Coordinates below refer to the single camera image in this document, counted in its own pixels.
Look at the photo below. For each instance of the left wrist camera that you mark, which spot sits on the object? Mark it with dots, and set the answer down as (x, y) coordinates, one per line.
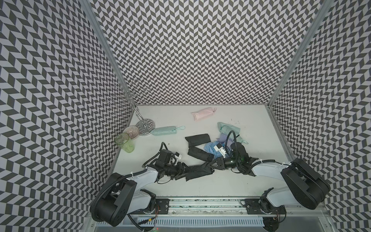
(175, 158)

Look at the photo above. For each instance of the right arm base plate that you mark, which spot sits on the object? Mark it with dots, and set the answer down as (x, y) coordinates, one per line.
(255, 206)

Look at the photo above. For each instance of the blue sleeved umbrella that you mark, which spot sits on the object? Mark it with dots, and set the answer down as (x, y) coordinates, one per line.
(209, 148)

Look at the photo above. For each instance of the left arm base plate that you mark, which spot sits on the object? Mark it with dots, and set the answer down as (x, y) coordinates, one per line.
(159, 206)

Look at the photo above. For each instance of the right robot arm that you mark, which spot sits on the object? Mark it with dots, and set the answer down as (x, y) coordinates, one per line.
(303, 185)

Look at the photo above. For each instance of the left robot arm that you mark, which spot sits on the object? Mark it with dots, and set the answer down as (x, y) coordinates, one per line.
(122, 195)

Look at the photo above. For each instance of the green drinking glass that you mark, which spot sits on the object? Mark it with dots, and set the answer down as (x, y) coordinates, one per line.
(124, 141)

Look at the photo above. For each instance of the ribbed glass bowl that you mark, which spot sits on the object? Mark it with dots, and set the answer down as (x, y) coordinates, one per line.
(132, 131)

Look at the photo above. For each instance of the wire glass rack stand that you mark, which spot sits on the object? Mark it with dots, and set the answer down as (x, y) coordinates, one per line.
(145, 126)

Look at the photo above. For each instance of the black sleeve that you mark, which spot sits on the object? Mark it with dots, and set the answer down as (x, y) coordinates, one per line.
(197, 140)

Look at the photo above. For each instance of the mint green sleeved umbrella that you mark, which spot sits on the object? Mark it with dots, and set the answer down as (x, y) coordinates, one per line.
(227, 128)

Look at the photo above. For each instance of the black sleeved umbrella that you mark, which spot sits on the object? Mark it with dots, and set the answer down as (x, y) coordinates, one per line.
(193, 172)
(200, 154)

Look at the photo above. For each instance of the mint umbrella at back left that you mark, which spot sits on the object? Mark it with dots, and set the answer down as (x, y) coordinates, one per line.
(166, 130)

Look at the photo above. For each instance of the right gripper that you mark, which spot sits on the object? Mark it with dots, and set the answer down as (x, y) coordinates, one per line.
(220, 164)

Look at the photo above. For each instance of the pink sleeved umbrella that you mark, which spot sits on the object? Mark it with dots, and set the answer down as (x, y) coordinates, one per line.
(204, 113)

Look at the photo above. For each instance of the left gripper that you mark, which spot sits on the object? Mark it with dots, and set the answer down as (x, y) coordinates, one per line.
(179, 169)

